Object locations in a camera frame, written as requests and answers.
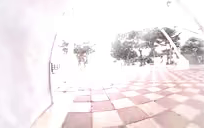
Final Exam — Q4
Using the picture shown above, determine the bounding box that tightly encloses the small tree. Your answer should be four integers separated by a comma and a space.
73, 42, 96, 68

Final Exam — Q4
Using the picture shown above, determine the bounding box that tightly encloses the group of trees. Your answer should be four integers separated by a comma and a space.
109, 27, 204, 67

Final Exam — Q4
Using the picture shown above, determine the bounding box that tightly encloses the white slanted pole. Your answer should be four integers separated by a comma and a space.
159, 27, 190, 68

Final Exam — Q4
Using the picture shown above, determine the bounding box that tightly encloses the white wall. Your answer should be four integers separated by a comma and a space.
0, 0, 58, 128

